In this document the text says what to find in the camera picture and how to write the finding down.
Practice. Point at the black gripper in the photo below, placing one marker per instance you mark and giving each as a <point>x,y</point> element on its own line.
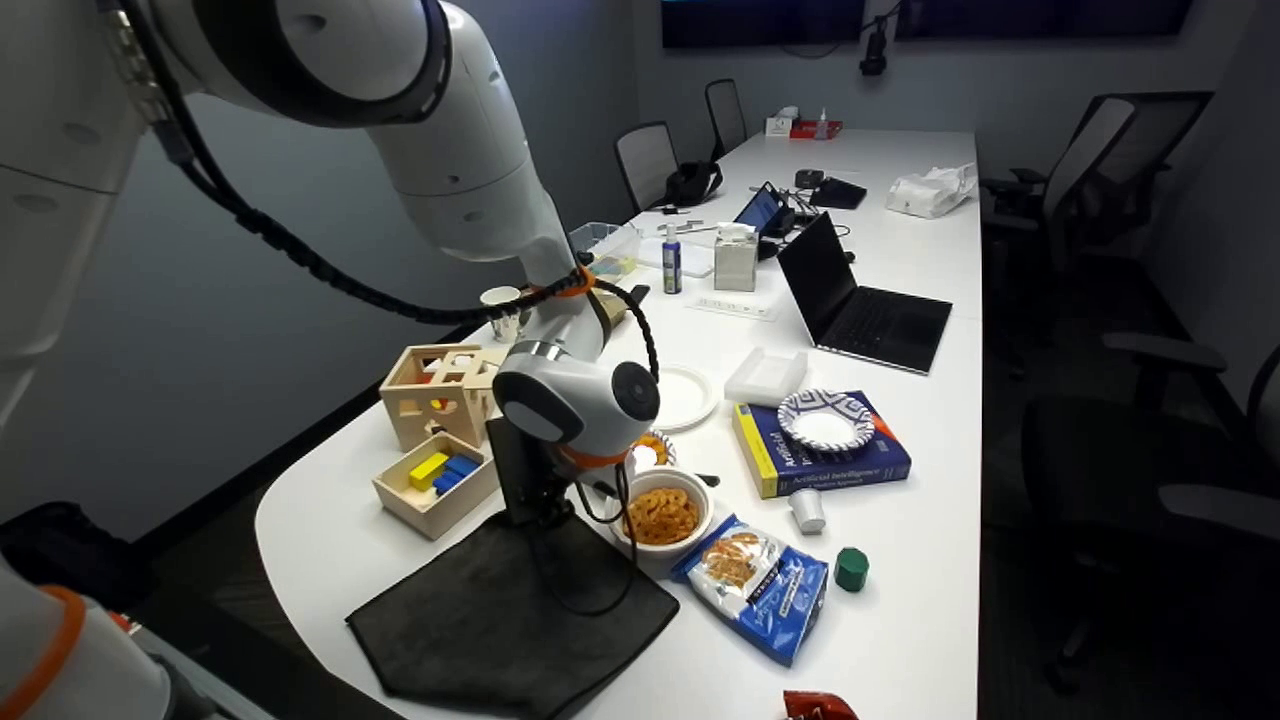
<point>529,477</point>

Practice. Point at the black towel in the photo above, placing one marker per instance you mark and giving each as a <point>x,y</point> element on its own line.
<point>514,620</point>

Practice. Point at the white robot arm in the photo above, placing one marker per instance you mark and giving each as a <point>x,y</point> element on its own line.
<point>87,80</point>

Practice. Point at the blue block upper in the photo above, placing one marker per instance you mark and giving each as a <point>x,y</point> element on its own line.
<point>462,465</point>

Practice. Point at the blue block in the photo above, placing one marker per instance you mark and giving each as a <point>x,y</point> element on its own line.
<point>449,483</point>
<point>462,465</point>

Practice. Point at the blue block lower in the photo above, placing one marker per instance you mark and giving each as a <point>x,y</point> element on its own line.
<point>449,483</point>

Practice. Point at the wooden shape sorter box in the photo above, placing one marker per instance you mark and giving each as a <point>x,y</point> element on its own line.
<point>442,389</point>

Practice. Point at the wooden tray box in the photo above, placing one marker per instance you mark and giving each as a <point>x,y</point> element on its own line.
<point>421,511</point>

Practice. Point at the yellow block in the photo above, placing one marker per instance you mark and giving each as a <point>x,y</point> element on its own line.
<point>429,471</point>

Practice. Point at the white paper plate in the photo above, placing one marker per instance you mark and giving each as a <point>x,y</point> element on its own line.
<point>687,403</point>

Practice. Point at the white bowl of chips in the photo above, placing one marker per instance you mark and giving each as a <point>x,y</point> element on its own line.
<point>666,513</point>

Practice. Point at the clear plastic bin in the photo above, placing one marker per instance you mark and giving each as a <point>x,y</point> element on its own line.
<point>615,249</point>

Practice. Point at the blue drink can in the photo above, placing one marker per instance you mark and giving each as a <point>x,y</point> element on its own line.
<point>672,265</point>

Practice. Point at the white carton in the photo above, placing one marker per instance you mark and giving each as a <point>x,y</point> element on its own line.
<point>735,260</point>

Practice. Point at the black bag on table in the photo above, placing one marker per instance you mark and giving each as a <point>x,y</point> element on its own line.
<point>695,187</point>

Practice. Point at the blue yellow box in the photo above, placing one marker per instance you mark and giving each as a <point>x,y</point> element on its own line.
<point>780,465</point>

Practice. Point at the office chair left near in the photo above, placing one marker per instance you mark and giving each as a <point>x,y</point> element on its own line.
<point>646,158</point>

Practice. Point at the office chair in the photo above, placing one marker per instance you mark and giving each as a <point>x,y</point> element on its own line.
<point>1134,484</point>
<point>1107,177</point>
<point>646,158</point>
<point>726,112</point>

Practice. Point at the blue white snack bag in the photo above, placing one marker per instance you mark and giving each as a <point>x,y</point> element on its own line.
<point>764,588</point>

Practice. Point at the small white cup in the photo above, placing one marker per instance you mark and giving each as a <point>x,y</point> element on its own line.
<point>811,513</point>

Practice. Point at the blue tablet device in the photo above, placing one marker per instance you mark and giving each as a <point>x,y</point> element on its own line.
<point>770,214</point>

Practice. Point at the green bottle cap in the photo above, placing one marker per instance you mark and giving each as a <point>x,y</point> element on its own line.
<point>849,570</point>

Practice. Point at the black laptop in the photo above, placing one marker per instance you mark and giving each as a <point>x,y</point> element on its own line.
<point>853,317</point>

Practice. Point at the office chair left far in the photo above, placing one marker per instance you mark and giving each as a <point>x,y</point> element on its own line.
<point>726,112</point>

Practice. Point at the black pouch on table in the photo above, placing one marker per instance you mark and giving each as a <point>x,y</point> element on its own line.
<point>839,194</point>

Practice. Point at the red chips bag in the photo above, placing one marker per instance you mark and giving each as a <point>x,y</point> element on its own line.
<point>816,706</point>

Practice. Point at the red box far end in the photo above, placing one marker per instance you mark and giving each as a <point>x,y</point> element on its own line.
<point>814,131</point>

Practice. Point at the white crumpled cloth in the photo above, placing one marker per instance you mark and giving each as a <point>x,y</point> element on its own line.
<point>933,194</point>

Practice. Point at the office chair right far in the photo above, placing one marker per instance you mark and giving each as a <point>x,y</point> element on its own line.
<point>1107,177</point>

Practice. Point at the office chair right near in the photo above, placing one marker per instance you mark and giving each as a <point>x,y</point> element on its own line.
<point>1134,484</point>

